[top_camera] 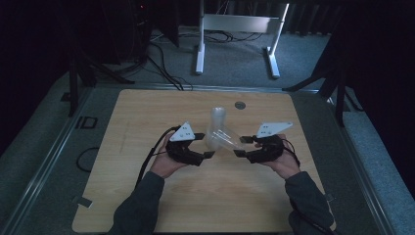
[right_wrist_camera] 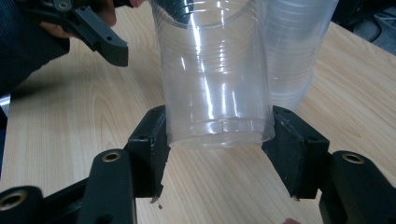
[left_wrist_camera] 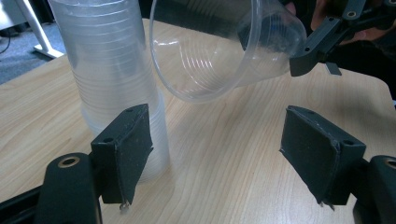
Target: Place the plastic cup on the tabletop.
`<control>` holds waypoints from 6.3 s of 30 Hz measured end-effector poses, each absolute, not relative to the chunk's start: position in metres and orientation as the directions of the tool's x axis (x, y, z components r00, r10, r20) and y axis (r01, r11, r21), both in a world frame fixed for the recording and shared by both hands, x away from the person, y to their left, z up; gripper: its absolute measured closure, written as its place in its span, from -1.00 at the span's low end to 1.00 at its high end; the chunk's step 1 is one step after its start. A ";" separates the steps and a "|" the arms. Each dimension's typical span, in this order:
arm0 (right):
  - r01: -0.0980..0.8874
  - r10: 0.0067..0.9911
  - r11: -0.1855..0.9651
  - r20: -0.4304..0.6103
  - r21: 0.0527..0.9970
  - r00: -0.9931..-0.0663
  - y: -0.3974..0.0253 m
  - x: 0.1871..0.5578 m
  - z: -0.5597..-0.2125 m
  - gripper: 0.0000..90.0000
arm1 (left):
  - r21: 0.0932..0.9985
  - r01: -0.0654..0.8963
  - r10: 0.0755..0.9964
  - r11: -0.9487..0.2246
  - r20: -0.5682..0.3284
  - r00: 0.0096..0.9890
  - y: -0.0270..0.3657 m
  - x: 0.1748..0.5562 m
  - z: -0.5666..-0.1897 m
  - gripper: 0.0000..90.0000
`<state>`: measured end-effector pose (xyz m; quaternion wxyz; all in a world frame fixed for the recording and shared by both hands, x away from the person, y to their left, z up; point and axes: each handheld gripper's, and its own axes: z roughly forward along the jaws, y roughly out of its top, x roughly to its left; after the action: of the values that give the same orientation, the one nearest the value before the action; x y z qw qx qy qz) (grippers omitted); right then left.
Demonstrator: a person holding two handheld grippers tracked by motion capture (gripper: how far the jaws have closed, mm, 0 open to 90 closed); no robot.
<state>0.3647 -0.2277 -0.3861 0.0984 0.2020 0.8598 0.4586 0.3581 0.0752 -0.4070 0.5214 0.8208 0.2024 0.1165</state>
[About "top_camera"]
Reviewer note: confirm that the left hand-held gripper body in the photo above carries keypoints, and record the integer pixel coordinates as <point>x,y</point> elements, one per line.
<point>182,148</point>

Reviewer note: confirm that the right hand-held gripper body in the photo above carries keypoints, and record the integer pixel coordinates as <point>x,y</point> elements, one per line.
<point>267,150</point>

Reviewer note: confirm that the single clear plastic cup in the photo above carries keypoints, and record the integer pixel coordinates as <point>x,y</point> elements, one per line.
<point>221,138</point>

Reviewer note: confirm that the stack of clear plastic cups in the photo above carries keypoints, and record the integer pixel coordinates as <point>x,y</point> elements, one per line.
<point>218,116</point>

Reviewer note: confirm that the person's right hand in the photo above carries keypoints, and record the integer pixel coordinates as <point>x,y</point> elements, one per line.
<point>284,164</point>

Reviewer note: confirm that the person's left hand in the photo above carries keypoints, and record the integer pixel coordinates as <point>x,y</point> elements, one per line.
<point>164,164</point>

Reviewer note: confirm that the round grey table grommet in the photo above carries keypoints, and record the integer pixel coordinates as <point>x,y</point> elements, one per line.
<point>239,105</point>

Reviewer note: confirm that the grey tape piece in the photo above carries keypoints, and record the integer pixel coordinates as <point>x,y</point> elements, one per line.
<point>85,202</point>
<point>330,197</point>

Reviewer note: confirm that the black tripod stand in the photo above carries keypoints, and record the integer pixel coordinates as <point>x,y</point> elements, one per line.
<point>73,81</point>
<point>339,98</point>

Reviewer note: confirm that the white metal stand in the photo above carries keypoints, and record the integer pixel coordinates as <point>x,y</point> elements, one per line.
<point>238,23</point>

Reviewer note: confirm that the black computer tower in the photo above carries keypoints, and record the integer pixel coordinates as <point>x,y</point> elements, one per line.
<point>130,29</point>

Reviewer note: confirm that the dark curtain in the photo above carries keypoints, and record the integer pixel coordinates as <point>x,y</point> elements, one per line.
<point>310,18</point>

